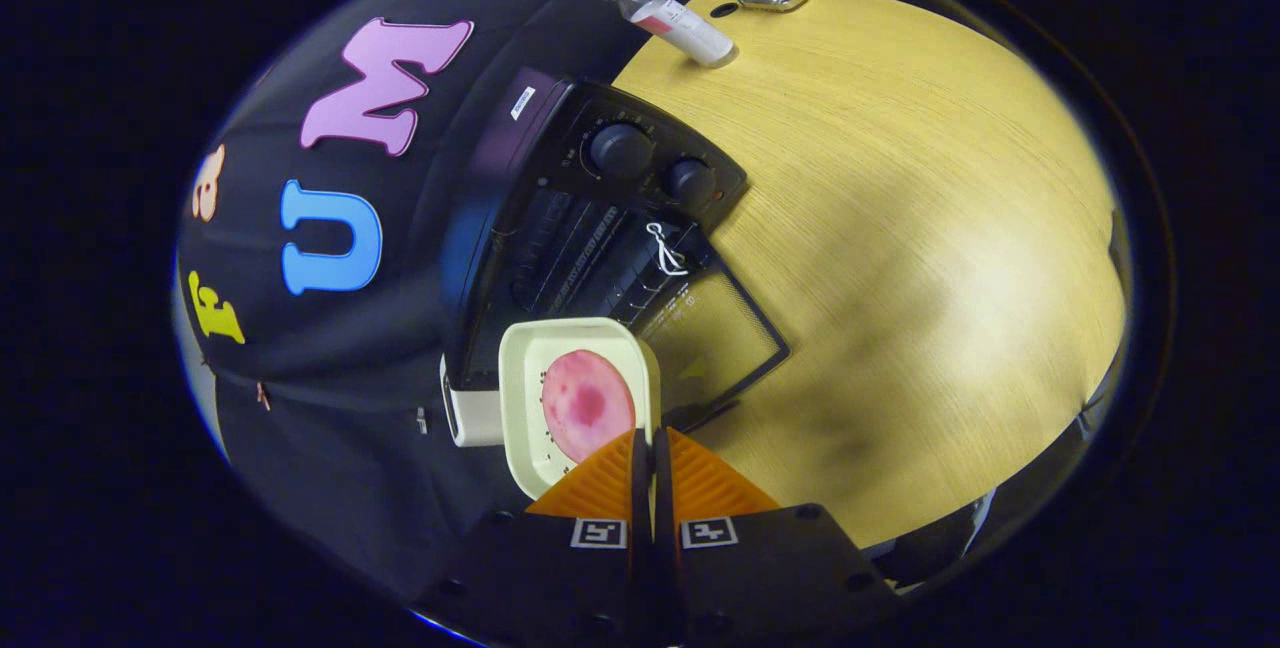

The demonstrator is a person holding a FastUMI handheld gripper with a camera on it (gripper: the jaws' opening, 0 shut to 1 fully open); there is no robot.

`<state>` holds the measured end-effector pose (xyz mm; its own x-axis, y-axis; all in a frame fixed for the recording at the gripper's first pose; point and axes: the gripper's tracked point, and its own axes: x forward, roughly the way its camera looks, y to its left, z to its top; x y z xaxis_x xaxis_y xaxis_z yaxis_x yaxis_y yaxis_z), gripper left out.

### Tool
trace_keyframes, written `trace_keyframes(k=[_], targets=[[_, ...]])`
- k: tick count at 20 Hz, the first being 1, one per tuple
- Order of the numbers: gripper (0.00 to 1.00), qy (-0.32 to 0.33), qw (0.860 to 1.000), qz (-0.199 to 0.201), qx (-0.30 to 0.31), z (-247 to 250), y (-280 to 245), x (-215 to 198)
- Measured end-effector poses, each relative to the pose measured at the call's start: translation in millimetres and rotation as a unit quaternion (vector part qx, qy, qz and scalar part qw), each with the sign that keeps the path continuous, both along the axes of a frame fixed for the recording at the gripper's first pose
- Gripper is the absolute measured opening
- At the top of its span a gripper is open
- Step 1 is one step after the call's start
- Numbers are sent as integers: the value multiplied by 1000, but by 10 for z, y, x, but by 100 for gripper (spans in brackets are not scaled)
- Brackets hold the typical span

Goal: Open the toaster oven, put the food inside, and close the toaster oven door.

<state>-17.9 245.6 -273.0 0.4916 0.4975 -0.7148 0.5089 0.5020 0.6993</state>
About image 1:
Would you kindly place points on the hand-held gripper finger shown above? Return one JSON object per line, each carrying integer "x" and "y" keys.
{"x": 665, "y": 528}
{"x": 640, "y": 528}

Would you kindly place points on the pink ham slice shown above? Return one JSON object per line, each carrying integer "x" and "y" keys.
{"x": 585, "y": 403}

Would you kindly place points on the black round table grommet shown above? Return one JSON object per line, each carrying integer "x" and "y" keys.
{"x": 722, "y": 9}

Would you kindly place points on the black toaster oven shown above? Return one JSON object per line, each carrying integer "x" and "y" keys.
{"x": 560, "y": 143}

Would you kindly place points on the cream square plate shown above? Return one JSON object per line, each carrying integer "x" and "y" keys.
{"x": 520, "y": 378}

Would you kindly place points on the black backdrop cloth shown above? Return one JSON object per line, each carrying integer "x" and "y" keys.
{"x": 420, "y": 188}

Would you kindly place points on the white toaster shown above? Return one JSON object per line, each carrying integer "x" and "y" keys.
{"x": 470, "y": 416}

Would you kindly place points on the clear bottle with pink label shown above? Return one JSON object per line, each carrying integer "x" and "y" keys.
{"x": 680, "y": 25}

